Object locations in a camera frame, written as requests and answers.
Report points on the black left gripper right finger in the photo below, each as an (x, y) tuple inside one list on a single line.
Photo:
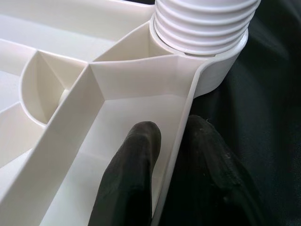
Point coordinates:
[(207, 179)]

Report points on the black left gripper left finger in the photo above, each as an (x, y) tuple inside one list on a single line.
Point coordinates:
[(131, 174)]

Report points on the white plastic table top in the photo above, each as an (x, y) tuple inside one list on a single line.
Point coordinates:
[(70, 94)]

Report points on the white plastic table leg tube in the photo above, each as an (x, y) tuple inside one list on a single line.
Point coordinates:
[(204, 23)]

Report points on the black table cloth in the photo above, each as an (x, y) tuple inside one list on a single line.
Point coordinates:
[(270, 94)]

